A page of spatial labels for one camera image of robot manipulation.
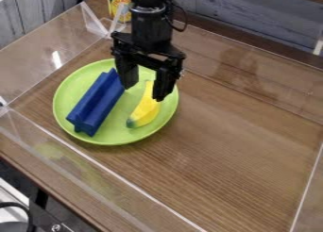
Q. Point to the blue star-shaped block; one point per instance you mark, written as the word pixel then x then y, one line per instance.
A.
pixel 96 103

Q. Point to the black metal bracket with bolt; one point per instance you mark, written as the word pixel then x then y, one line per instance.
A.
pixel 45 221

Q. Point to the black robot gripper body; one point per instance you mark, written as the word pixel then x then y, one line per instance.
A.
pixel 147 43

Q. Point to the clear acrylic tray walls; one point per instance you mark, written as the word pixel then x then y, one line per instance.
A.
pixel 232 167

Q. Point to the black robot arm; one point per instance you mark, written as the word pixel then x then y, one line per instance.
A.
pixel 146 47

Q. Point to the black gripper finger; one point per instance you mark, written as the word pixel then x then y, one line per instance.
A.
pixel 165 82
pixel 127 71

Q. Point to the green round plate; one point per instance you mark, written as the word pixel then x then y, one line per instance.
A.
pixel 112 133

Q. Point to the yellow toy banana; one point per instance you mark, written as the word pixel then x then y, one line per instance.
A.
pixel 146 110

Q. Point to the yellow labelled tin can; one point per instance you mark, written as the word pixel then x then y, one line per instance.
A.
pixel 114 4

